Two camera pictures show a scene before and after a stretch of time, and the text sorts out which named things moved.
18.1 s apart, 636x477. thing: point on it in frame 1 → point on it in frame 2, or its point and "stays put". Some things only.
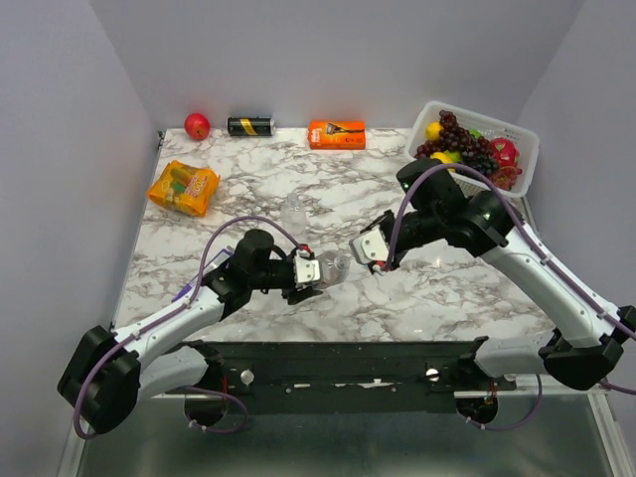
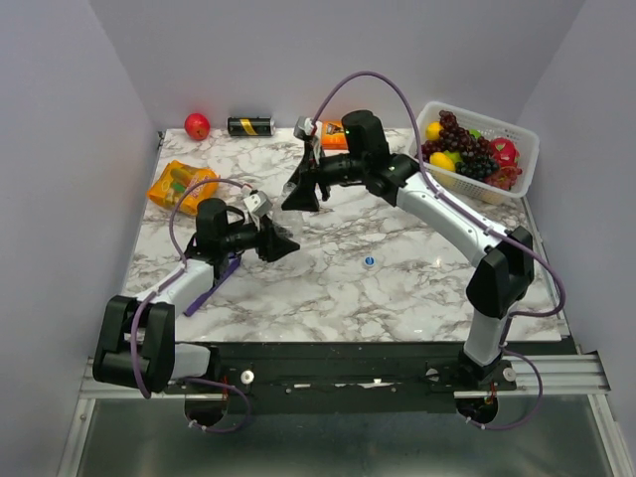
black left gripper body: (293, 297) → (258, 234)
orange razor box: (337, 134) stays put
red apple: (197, 126) stays put
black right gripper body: (388, 217) → (323, 167)
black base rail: (347, 377) stays put
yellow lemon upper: (432, 130) stays put
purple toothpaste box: (224, 255) → (188, 291)
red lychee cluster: (506, 177) stays put
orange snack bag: (187, 189) stays put
